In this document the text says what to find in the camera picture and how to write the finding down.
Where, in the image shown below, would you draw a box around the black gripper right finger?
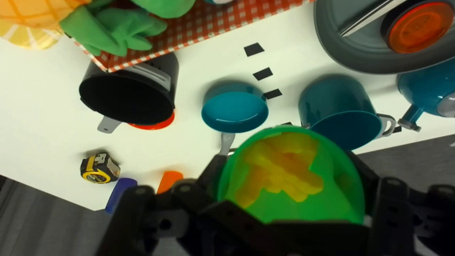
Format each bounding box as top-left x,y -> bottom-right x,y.
350,153 -> 455,256

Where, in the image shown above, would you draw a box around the dark teal pot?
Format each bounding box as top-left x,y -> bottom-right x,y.
298,72 -> 397,152

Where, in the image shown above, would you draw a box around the small blue bowl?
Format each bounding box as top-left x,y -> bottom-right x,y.
201,81 -> 271,156

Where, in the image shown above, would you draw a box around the black measuring cup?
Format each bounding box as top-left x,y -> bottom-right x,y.
77,51 -> 181,135

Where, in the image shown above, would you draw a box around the orange round toy food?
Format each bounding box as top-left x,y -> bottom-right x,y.
382,0 -> 455,55

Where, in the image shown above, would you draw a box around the gray round plate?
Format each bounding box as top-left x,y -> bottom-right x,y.
312,0 -> 455,75

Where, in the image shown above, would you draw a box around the green plastic cup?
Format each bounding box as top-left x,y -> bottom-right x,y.
217,125 -> 367,226

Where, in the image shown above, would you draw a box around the yellow toy food pieces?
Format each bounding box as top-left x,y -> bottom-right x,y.
234,133 -> 326,210

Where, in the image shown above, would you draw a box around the blue plastic handle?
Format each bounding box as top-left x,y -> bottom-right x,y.
104,176 -> 140,214

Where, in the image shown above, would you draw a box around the yellow black tape measure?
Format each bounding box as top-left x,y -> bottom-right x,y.
79,149 -> 123,184

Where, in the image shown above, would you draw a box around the orange flat disc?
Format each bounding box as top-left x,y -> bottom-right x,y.
127,111 -> 177,132

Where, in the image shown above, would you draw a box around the small black tape square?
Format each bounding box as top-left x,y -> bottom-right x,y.
262,88 -> 284,101

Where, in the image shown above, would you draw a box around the brown box red checkered lining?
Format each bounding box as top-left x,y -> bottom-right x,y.
70,0 -> 315,75

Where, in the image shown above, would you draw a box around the orange plastic handle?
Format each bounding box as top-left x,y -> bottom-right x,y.
156,169 -> 185,196

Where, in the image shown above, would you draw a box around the pineapple plush toy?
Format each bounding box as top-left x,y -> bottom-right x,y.
0,0 -> 170,56

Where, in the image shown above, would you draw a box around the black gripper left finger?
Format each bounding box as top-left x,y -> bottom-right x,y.
97,155 -> 268,256

